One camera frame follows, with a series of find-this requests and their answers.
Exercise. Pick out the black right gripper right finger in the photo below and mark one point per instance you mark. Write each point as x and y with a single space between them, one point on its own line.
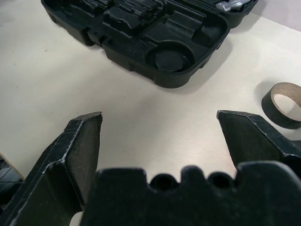
254 143

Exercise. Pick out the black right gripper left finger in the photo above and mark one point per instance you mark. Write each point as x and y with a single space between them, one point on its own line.
58 160

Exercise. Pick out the black tape roll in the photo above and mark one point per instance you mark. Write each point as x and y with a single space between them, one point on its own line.
268 106

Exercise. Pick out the black plastic case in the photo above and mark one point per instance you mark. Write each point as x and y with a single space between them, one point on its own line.
131 37

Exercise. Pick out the silver metal tool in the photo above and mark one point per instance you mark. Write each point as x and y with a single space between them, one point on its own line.
229 5

